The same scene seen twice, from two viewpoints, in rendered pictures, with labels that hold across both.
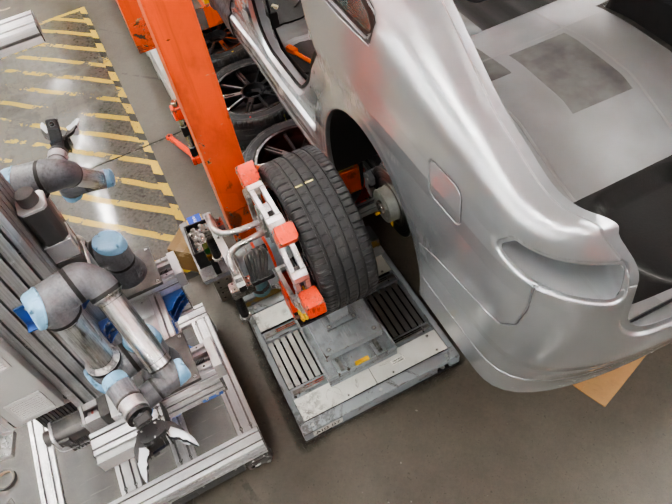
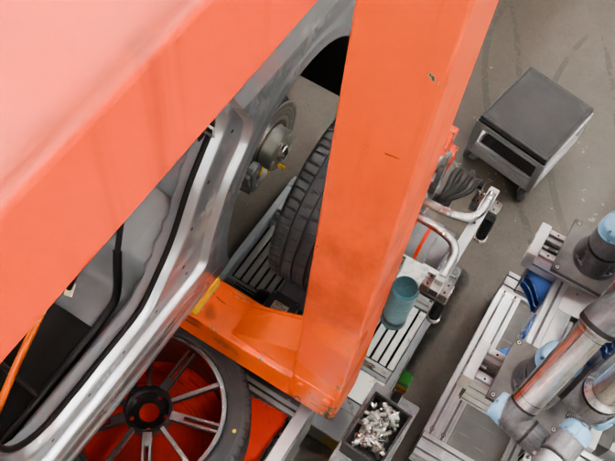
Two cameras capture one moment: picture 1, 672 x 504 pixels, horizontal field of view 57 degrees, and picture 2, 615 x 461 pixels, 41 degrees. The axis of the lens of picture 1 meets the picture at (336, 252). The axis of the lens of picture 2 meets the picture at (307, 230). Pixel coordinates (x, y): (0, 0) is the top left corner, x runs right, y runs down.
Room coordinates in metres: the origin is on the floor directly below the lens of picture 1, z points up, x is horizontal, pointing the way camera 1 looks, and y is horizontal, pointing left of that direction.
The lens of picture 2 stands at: (2.80, 0.89, 3.06)
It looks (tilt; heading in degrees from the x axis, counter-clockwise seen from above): 60 degrees down; 222
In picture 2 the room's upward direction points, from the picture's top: 8 degrees clockwise
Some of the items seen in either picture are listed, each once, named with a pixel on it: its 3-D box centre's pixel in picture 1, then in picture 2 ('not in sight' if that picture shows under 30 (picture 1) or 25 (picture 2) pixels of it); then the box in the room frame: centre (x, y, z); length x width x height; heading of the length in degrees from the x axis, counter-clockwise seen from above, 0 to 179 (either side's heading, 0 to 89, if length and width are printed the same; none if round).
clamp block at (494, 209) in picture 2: (242, 287); (485, 206); (1.40, 0.37, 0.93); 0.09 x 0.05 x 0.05; 107
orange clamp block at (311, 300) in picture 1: (312, 302); (441, 156); (1.32, 0.12, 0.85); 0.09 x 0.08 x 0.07; 17
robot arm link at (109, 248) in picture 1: (111, 249); (556, 366); (1.66, 0.86, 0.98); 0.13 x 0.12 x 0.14; 93
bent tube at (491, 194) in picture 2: (249, 248); (459, 191); (1.49, 0.31, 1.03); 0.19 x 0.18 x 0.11; 107
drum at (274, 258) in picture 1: (262, 254); (418, 236); (1.60, 0.29, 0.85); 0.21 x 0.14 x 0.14; 107
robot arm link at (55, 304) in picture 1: (84, 338); not in sight; (1.12, 0.82, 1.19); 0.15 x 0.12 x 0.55; 122
